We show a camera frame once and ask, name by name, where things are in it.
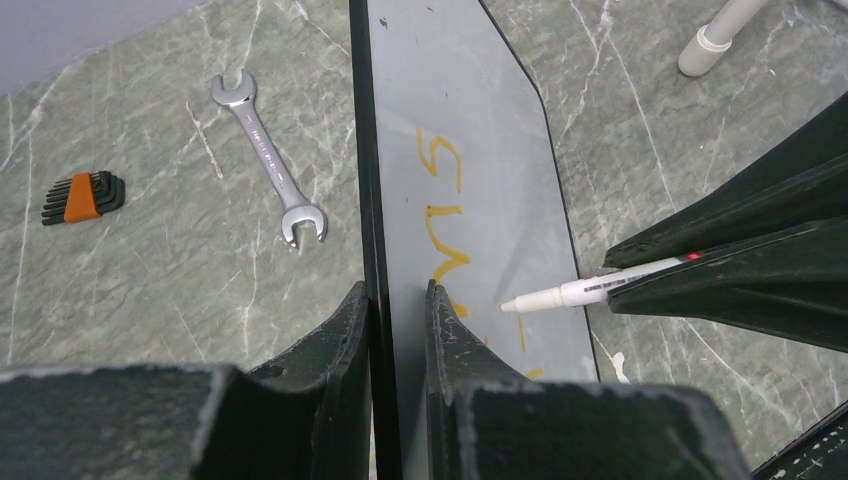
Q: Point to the white whiteboard black frame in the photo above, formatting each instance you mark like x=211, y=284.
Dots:
x=458, y=185

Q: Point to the silver open-end wrench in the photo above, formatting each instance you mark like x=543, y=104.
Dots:
x=296, y=208

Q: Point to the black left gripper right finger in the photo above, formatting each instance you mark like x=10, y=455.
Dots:
x=488, y=421

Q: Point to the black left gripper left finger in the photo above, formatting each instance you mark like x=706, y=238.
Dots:
x=304, y=414

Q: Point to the orange hex key set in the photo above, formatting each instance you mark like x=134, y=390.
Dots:
x=83, y=197

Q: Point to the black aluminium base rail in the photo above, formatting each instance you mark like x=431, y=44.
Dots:
x=819, y=453

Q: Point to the white PVC pipe frame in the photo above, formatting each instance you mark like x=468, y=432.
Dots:
x=778, y=37

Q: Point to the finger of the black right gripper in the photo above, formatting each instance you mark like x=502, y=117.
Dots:
x=790, y=284
x=803, y=178

